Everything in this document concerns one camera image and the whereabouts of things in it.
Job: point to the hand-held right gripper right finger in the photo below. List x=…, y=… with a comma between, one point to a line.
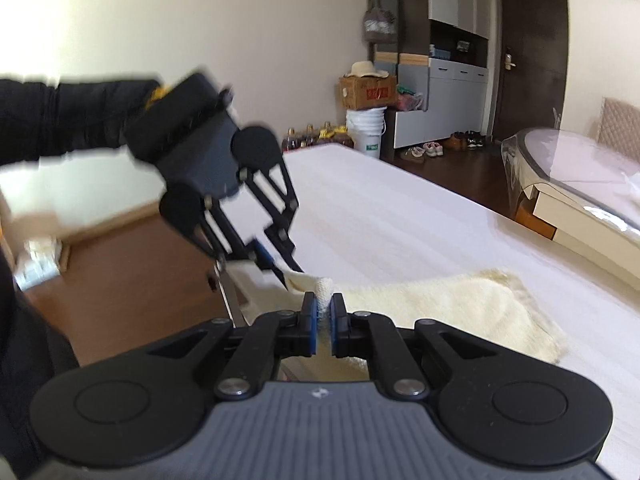
x=338, y=325

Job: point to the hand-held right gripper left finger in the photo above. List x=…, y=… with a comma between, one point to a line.
x=310, y=322

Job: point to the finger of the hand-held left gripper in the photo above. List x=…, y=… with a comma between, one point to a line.
x=262, y=255
x=285, y=240

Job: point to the cream terry towel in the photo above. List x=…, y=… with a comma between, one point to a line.
x=450, y=305

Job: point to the person's left forearm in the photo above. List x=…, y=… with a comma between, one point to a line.
x=65, y=115

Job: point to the row of drink bottles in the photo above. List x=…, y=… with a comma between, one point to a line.
x=310, y=137

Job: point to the white plastic bucket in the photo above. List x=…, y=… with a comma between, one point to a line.
x=367, y=127

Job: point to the beige slippers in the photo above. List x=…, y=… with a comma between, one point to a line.
x=412, y=155

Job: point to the large printed cardboard box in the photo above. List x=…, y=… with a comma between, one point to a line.
x=367, y=92

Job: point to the pink white sneakers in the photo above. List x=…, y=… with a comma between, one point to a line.
x=434, y=149

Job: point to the colourful plastic bags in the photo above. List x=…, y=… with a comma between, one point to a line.
x=410, y=100

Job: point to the straw hat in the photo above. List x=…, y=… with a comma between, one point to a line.
x=367, y=68

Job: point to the white box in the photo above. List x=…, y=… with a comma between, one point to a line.
x=37, y=260

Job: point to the brown shoes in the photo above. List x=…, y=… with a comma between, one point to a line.
x=454, y=141

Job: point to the black shoes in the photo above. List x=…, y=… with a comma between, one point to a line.
x=475, y=139

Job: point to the grey and white cabinet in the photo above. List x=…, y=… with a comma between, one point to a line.
x=440, y=85

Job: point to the grey hanging bag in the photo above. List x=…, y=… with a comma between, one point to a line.
x=379, y=22

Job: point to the cream desk with glass top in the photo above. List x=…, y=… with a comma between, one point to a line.
x=575, y=210

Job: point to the clear plastic stand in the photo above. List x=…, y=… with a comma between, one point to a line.
x=556, y=116

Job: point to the dark wooden door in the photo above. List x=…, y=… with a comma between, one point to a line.
x=535, y=35

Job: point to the beige patterned chair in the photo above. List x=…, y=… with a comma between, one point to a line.
x=620, y=120

